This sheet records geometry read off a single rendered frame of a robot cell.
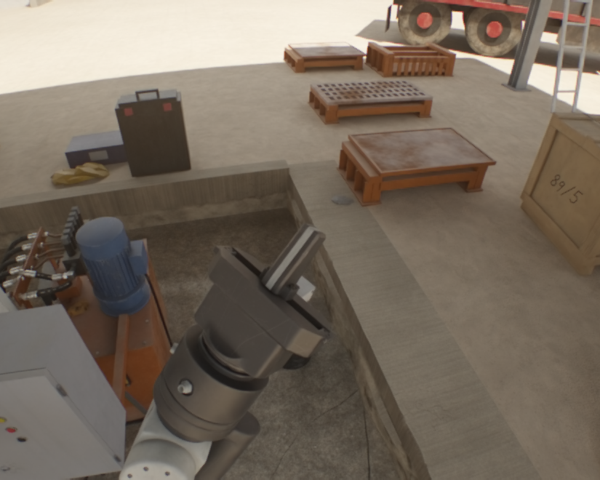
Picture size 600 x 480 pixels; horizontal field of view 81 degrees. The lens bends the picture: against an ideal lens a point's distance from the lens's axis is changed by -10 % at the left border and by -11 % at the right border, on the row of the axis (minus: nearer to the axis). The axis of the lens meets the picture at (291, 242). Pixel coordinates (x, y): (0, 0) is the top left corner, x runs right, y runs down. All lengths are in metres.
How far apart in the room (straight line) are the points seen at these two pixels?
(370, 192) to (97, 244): 1.97
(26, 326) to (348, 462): 1.59
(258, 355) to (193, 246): 2.87
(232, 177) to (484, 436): 2.51
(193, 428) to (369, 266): 2.17
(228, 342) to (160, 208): 3.09
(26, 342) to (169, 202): 2.42
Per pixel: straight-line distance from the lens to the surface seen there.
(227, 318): 0.33
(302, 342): 0.31
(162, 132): 3.32
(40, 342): 1.09
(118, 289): 1.84
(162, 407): 0.37
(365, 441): 2.19
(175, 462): 0.38
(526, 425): 2.09
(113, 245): 1.71
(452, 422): 1.97
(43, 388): 1.07
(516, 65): 6.81
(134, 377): 1.99
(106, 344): 1.87
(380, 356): 2.04
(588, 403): 2.33
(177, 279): 2.93
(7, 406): 1.17
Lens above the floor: 2.00
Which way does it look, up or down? 40 degrees down
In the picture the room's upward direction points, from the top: straight up
